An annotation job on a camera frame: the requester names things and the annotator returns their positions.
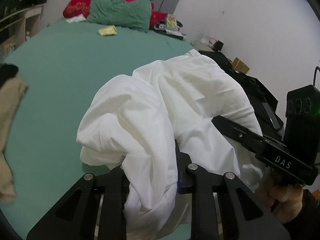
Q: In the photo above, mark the person's right forearm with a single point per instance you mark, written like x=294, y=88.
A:
x=310, y=217

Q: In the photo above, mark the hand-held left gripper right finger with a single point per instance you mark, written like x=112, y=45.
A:
x=183, y=177

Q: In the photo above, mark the person's right hand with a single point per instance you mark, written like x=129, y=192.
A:
x=282, y=195

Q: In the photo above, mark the green pillow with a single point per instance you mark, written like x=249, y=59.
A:
x=120, y=13

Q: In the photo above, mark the wooden shelf desk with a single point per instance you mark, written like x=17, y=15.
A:
x=20, y=22

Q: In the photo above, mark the white packet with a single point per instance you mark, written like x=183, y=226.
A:
x=76, y=19

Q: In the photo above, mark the stack of books and papers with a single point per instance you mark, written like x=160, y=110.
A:
x=172, y=32

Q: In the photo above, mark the bed with green sheet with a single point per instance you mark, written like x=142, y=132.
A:
x=75, y=55

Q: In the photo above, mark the white hooded garment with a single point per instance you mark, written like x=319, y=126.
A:
x=150, y=105

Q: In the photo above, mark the small black box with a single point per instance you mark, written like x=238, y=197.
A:
x=219, y=45

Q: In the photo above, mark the colourful snack bag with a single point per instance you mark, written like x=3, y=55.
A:
x=171, y=22

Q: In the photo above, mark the small white box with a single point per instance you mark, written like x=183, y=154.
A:
x=208, y=40

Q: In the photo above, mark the yellow packet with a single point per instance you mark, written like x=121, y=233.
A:
x=107, y=30

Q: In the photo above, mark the cardboard box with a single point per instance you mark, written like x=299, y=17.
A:
x=240, y=65

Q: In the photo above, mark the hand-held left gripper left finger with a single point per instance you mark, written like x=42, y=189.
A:
x=115, y=182

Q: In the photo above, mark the red patterned blanket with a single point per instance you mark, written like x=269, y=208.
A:
x=80, y=5

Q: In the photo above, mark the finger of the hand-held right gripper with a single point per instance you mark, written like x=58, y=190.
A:
x=237, y=132

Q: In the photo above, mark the beige cloth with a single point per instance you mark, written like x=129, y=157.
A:
x=10, y=130

